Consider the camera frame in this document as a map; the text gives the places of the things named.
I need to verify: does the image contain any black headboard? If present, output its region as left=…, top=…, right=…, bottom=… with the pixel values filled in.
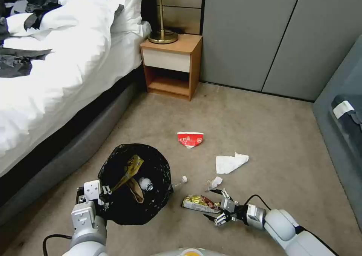
left=140, top=0, right=158, bottom=36

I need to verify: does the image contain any white pillow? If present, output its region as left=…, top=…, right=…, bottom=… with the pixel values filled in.
left=109, top=0, right=144, bottom=39

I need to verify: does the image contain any trash bin with black bag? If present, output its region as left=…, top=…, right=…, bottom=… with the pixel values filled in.
left=97, top=143, right=174, bottom=226

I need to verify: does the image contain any grey wardrobe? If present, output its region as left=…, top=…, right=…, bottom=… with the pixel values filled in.
left=199, top=0, right=362, bottom=103

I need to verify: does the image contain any dark grey crumpled fabric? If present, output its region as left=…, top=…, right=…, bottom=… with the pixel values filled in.
left=0, top=46, right=54, bottom=79
left=0, top=0, right=70, bottom=41

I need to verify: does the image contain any wooden nightstand with white drawer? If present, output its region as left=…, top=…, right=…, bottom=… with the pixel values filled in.
left=140, top=34, right=204, bottom=102

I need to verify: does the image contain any white duvet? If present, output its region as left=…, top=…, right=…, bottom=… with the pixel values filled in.
left=0, top=0, right=144, bottom=178

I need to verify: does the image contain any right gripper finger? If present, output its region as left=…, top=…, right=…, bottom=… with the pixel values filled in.
left=209, top=188, right=236, bottom=203
left=202, top=212, right=231, bottom=227

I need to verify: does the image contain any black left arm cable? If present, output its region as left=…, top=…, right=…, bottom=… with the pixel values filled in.
left=42, top=234, right=75, bottom=256

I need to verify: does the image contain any clear bottle with white cap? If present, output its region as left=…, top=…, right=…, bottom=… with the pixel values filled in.
left=171, top=175, right=189, bottom=190

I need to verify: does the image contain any gold and red snack wrapper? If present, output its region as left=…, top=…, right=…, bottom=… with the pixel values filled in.
left=181, top=194, right=222, bottom=214

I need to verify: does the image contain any grey upholstered bed base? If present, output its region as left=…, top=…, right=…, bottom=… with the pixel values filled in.
left=0, top=60, right=145, bottom=226

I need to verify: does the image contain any small white bottle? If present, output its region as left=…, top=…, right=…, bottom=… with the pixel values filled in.
left=138, top=177, right=154, bottom=192

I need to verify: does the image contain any brass table lamp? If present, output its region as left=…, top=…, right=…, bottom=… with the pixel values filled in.
left=134, top=0, right=203, bottom=45

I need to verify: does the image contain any brown paper bag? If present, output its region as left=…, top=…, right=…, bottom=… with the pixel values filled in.
left=125, top=177, right=145, bottom=204

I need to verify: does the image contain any grey-blue sofa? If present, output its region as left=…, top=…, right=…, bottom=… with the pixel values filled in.
left=312, top=34, right=362, bottom=226

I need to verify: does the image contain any dark cushion with white label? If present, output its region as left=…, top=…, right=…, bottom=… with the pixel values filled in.
left=330, top=93, right=362, bottom=162

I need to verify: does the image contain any flattened red paper cup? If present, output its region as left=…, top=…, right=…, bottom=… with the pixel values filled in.
left=176, top=131, right=205, bottom=150

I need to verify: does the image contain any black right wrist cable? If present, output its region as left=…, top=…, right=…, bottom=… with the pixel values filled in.
left=242, top=194, right=273, bottom=212

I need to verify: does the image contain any yellow snack wrapper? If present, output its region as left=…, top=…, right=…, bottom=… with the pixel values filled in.
left=112, top=154, right=145, bottom=193

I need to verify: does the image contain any white paper tissue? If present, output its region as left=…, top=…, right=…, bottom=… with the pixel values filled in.
left=215, top=152, right=250, bottom=175

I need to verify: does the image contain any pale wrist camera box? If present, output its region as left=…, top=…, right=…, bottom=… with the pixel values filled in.
left=221, top=198, right=235, bottom=212
left=83, top=179, right=103, bottom=203

